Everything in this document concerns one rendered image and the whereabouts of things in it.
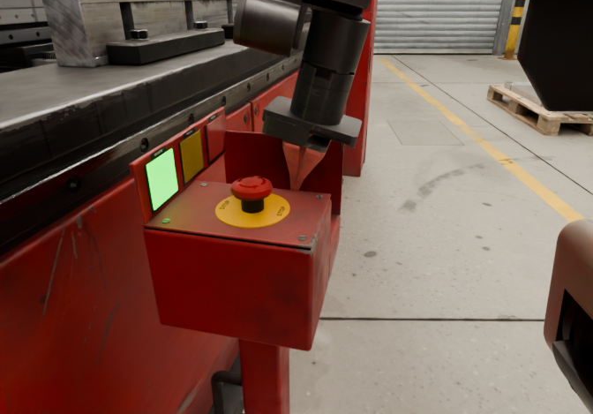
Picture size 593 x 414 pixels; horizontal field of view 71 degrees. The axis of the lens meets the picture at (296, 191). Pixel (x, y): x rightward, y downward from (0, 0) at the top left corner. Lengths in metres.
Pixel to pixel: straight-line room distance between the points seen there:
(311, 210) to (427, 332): 1.08
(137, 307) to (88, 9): 0.41
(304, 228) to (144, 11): 0.52
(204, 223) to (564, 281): 0.31
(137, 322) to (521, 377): 1.10
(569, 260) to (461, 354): 1.03
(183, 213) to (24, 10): 0.64
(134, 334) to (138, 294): 0.05
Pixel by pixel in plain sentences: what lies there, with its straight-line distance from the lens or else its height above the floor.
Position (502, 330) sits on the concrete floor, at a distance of 1.53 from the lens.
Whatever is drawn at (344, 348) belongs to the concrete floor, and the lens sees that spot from 1.34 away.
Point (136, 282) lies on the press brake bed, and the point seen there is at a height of 0.63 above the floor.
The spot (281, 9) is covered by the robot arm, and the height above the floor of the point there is 0.96.
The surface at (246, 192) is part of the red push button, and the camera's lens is 0.38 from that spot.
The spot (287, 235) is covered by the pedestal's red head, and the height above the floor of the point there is 0.78.
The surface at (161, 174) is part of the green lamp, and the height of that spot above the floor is 0.82.
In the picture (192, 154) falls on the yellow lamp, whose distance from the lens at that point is 0.46.
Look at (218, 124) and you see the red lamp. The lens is 0.52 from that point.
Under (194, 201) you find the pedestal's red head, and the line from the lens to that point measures 0.43.
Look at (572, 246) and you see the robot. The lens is 0.40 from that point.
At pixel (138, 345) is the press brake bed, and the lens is 0.63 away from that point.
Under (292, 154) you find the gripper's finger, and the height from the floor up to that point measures 0.81.
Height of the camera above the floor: 0.97
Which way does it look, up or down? 26 degrees down
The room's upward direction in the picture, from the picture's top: straight up
